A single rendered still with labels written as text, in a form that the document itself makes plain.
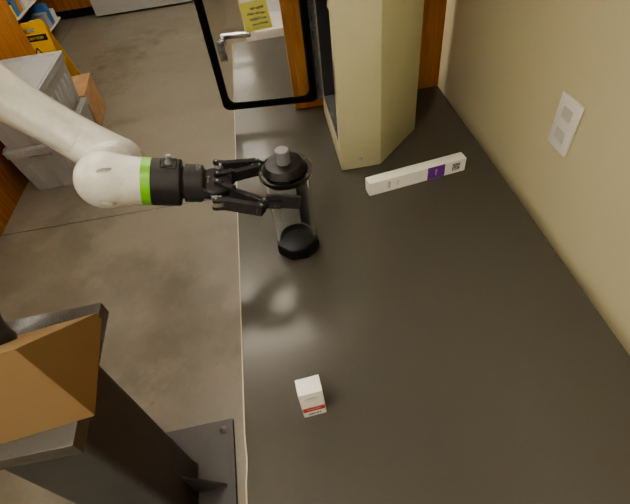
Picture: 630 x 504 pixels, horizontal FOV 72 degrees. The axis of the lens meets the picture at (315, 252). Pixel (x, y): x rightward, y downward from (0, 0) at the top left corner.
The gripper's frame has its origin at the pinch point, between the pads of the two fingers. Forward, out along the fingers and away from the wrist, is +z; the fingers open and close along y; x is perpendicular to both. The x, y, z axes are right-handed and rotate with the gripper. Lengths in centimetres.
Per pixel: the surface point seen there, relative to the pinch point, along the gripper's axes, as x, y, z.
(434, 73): -1, 62, 56
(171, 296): 127, 71, -36
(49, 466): 54, -33, -50
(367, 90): -10.2, 25.6, 21.5
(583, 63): -31, 1, 53
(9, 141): 115, 182, -136
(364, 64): -16.3, 25.6, 19.2
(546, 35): -31, 14, 53
